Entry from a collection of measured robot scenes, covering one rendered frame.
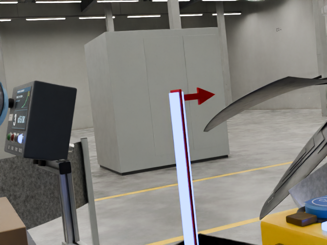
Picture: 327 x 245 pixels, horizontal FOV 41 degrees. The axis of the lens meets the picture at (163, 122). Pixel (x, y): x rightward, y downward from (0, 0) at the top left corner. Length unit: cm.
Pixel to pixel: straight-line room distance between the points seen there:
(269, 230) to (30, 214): 220
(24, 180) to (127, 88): 464
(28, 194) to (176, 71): 511
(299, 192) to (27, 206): 192
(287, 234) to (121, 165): 662
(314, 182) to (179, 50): 665
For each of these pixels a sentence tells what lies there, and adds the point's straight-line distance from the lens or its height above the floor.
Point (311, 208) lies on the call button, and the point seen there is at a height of 108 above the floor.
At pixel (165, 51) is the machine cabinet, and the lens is 724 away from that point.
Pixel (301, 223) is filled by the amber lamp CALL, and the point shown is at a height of 107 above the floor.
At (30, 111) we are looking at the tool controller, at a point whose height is 118.
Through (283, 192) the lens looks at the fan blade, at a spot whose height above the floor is 97.
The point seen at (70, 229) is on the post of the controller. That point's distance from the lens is 110.
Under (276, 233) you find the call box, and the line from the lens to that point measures 38.
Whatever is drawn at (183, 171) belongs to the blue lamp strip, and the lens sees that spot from 59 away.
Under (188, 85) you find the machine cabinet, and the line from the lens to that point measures 736.
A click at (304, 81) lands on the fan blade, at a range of 63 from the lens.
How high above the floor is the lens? 119
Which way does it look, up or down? 3 degrees down
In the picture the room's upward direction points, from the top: 6 degrees counter-clockwise
